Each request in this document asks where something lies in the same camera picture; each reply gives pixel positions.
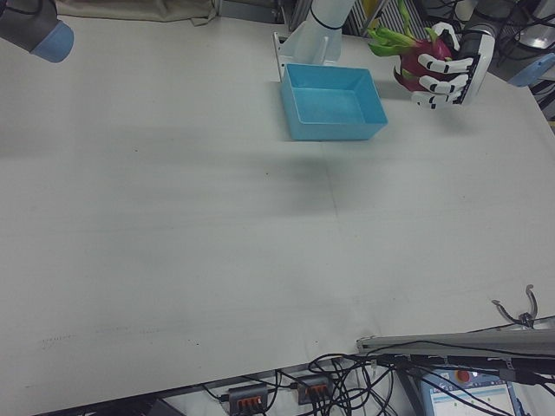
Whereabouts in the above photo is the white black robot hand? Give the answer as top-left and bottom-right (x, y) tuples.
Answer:
(410, 22), (496, 111)

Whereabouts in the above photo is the pink dragon fruit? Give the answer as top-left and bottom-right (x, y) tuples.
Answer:
(367, 0), (454, 94)

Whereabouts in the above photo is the light blue plastic bin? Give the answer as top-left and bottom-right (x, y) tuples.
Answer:
(279, 62), (389, 142)

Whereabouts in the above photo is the grey metal claw tool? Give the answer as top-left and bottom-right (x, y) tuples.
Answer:
(492, 284), (540, 329)

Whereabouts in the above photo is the grey blue teach pendant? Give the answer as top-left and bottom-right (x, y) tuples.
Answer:
(417, 366), (528, 416)

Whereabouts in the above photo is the beige cloth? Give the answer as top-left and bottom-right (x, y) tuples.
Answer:
(55, 0), (219, 25)

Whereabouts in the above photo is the grey orange usb hub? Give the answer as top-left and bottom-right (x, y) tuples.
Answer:
(219, 382), (271, 413)
(296, 374), (335, 405)

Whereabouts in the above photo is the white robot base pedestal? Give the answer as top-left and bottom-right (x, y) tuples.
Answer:
(271, 0), (357, 83)

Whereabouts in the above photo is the aluminium profile rail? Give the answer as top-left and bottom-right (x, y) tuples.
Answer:
(356, 315), (555, 354)

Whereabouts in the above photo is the black cable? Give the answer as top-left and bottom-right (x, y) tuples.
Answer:
(368, 340), (555, 387)
(306, 352), (379, 416)

